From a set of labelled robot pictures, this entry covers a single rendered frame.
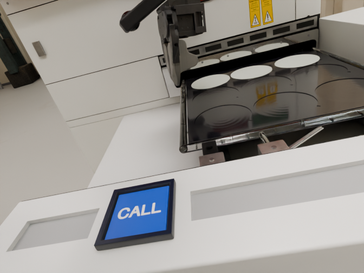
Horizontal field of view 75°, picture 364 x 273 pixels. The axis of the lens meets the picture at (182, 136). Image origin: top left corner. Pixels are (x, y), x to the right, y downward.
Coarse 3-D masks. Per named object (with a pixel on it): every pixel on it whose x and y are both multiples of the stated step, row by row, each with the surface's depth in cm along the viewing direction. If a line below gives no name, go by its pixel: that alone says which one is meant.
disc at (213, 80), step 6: (204, 78) 65; (210, 78) 63; (216, 78) 62; (222, 78) 61; (228, 78) 60; (192, 84) 62; (198, 84) 61; (204, 84) 60; (210, 84) 59; (216, 84) 58
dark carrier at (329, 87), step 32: (256, 64) 63; (320, 64) 53; (192, 96) 55; (224, 96) 50; (256, 96) 46; (288, 96) 43; (320, 96) 40; (352, 96) 38; (192, 128) 41; (224, 128) 39; (256, 128) 36
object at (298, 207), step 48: (336, 144) 20; (96, 192) 22; (192, 192) 19; (240, 192) 18; (288, 192) 17; (336, 192) 16; (0, 240) 20; (48, 240) 19; (192, 240) 15; (240, 240) 15; (288, 240) 14; (336, 240) 13
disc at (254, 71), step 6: (252, 66) 63; (258, 66) 62; (264, 66) 61; (234, 72) 62; (240, 72) 61; (246, 72) 60; (252, 72) 59; (258, 72) 58; (264, 72) 57; (234, 78) 58; (240, 78) 57; (246, 78) 56
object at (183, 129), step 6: (180, 90) 60; (180, 96) 56; (180, 102) 53; (180, 108) 50; (180, 114) 47; (186, 114) 48; (180, 120) 45; (186, 120) 45; (180, 126) 43; (186, 126) 43; (180, 132) 41; (186, 132) 41; (180, 138) 39; (186, 138) 39; (180, 144) 37
